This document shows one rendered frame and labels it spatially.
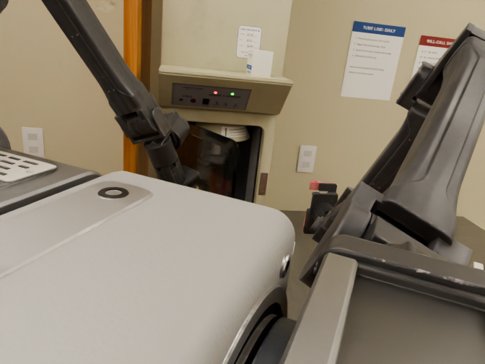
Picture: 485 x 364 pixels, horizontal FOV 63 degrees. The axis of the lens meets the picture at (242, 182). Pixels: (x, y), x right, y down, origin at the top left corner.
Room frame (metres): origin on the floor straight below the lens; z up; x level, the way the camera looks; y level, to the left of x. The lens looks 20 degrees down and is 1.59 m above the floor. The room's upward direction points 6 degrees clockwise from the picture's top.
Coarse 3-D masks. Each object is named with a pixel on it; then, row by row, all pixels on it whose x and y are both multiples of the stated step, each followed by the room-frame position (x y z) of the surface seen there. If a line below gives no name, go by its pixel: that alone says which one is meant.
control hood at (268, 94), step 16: (160, 80) 0.94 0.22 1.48; (176, 80) 0.94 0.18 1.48; (192, 80) 0.95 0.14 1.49; (208, 80) 0.95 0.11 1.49; (224, 80) 0.95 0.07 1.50; (240, 80) 0.96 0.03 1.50; (256, 80) 0.96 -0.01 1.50; (272, 80) 0.97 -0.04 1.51; (288, 80) 0.98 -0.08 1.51; (160, 96) 0.98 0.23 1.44; (256, 96) 1.00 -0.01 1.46; (272, 96) 1.01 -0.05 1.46; (256, 112) 1.05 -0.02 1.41; (272, 112) 1.06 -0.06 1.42
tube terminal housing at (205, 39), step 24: (168, 0) 1.04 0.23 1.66; (192, 0) 1.05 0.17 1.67; (216, 0) 1.06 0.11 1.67; (240, 0) 1.07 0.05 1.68; (264, 0) 1.08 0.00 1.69; (288, 0) 1.09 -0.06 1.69; (168, 24) 1.04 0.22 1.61; (192, 24) 1.05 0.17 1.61; (216, 24) 1.06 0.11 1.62; (240, 24) 1.07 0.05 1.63; (264, 24) 1.08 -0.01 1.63; (288, 24) 1.09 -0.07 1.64; (168, 48) 1.04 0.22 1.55; (192, 48) 1.05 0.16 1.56; (216, 48) 1.06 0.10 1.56; (264, 48) 1.08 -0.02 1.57; (192, 120) 1.05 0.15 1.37; (216, 120) 1.06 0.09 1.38; (240, 120) 1.07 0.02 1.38; (264, 120) 1.09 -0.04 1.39; (264, 144) 1.09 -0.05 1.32; (264, 168) 1.09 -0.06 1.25
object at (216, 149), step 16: (192, 128) 0.92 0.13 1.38; (192, 144) 0.91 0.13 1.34; (208, 144) 0.87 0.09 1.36; (224, 144) 0.82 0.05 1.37; (192, 160) 0.91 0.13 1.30; (208, 160) 0.86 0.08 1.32; (224, 160) 0.82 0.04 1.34; (208, 176) 0.86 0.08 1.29; (224, 176) 0.82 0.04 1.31; (224, 192) 0.81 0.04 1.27
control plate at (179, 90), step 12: (180, 84) 0.95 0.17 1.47; (192, 84) 0.96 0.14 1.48; (180, 96) 0.99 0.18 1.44; (192, 96) 0.99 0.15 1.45; (204, 96) 0.99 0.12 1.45; (216, 96) 0.99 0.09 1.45; (228, 96) 1.00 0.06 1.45; (240, 96) 1.00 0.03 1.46; (228, 108) 1.03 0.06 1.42; (240, 108) 1.04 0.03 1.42
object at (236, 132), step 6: (204, 126) 1.10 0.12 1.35; (210, 126) 1.10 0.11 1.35; (216, 126) 1.09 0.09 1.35; (222, 126) 1.09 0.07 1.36; (228, 126) 1.10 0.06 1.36; (234, 126) 1.11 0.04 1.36; (240, 126) 1.12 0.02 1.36; (246, 126) 1.16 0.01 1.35; (216, 132) 1.09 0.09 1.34; (222, 132) 1.09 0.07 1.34; (228, 132) 1.09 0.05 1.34; (234, 132) 1.10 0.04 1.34; (240, 132) 1.11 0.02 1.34; (246, 132) 1.14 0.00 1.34; (234, 138) 1.09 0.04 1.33; (240, 138) 1.11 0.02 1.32; (246, 138) 1.13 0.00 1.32
